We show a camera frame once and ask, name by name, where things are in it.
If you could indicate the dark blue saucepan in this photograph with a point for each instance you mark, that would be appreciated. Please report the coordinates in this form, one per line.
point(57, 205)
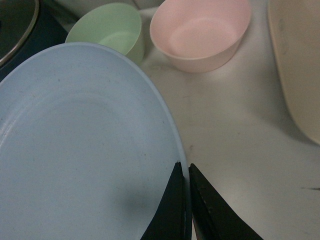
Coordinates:
point(47, 32)

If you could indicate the light blue plastic plate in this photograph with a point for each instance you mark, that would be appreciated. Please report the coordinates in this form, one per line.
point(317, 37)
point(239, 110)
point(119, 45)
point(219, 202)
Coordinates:
point(87, 146)

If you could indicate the cream container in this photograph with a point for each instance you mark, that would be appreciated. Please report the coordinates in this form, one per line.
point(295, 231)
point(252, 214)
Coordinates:
point(294, 27)

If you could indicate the pink plastic bowl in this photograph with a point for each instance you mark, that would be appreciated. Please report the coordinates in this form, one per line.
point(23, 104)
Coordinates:
point(199, 36)

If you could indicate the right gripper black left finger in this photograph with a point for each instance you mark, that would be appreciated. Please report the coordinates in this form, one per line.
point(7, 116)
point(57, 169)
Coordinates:
point(170, 219)

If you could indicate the glass lid blue knob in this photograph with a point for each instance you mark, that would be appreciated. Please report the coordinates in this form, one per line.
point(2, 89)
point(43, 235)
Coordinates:
point(17, 19)

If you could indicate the green plastic bowl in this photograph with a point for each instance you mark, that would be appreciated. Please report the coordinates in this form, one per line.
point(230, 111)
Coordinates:
point(114, 25)

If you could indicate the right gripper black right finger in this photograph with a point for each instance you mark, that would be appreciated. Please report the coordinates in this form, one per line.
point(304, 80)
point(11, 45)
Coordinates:
point(214, 218)

